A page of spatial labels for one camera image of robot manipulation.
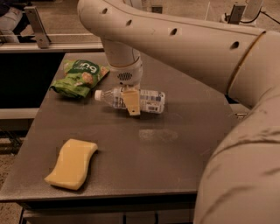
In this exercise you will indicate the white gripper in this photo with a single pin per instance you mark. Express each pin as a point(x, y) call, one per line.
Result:
point(127, 76)

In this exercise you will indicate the clear plastic tea bottle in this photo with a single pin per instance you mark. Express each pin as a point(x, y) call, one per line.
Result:
point(150, 101)

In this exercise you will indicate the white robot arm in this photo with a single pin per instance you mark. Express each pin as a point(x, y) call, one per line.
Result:
point(241, 181)

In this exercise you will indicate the green snack bag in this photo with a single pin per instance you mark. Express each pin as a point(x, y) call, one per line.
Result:
point(80, 77)

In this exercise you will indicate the yellow sponge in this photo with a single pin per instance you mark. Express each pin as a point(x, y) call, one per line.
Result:
point(72, 164)

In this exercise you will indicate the seated person in background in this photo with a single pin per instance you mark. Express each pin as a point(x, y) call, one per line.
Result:
point(11, 16)

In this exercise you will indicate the middle metal bracket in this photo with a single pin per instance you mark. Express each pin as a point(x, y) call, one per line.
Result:
point(157, 9)

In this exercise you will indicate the metal bracket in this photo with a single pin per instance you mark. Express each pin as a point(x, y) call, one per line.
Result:
point(41, 37)
point(157, 9)
point(236, 14)

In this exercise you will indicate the glass barrier rail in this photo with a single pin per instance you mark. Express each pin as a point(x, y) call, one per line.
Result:
point(51, 48)

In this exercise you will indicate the left metal bracket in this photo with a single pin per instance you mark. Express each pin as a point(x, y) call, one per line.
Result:
point(41, 37)

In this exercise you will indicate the right metal bracket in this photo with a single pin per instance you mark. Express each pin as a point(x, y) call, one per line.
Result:
point(236, 14)

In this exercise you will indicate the white device with cable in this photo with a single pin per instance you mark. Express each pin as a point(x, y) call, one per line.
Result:
point(253, 9)

